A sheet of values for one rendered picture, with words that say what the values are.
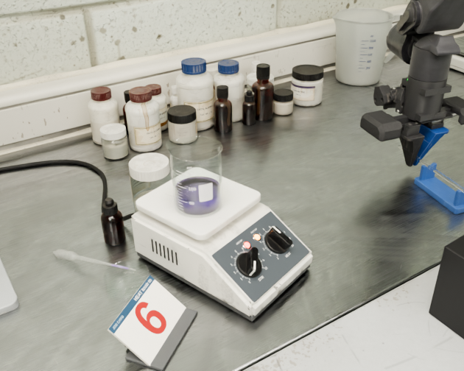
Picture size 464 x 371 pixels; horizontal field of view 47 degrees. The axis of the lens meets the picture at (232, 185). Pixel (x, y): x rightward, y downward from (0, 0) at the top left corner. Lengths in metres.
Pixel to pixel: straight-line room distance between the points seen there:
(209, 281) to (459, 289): 0.28
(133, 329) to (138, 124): 0.46
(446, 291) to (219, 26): 0.77
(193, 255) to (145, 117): 0.39
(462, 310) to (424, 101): 0.35
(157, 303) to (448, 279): 0.32
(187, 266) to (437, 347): 0.30
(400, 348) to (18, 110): 0.74
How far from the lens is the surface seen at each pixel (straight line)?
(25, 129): 1.05
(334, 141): 1.03
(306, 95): 1.16
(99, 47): 1.10
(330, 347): 0.62
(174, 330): 0.63
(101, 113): 1.01
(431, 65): 0.85
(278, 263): 0.66
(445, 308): 0.66
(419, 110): 0.88
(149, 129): 0.97
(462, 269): 0.62
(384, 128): 0.84
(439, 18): 0.82
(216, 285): 0.64
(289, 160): 0.95
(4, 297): 0.71
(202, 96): 1.03
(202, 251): 0.63
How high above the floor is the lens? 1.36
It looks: 31 degrees down
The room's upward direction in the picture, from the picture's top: 1 degrees counter-clockwise
